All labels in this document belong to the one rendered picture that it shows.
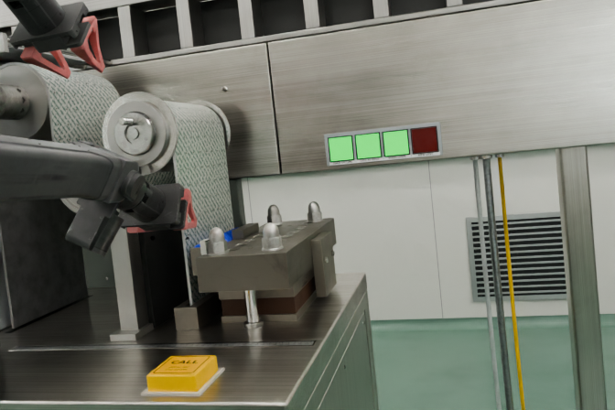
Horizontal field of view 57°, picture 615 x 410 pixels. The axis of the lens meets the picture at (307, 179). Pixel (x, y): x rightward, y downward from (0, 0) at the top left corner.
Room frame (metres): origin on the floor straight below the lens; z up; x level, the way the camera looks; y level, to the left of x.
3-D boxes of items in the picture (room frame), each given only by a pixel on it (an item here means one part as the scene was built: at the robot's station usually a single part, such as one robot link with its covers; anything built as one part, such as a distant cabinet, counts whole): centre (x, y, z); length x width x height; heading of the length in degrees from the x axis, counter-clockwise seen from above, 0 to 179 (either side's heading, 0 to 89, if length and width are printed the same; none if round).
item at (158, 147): (1.13, 0.26, 1.25); 0.26 x 0.12 x 0.12; 166
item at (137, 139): (1.00, 0.29, 1.25); 0.07 x 0.02 x 0.07; 76
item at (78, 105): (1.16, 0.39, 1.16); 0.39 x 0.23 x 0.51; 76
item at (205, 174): (1.12, 0.20, 1.11); 0.23 x 0.01 x 0.18; 166
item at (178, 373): (0.75, 0.19, 0.91); 0.07 x 0.07 x 0.02; 76
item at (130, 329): (0.98, 0.33, 1.05); 0.06 x 0.05 x 0.31; 166
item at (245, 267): (1.12, 0.08, 1.00); 0.40 x 0.16 x 0.06; 166
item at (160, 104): (1.02, 0.29, 1.25); 0.15 x 0.01 x 0.15; 76
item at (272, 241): (0.96, 0.07, 1.05); 0.04 x 0.04 x 0.04
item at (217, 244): (0.97, 0.17, 1.05); 0.04 x 0.04 x 0.04
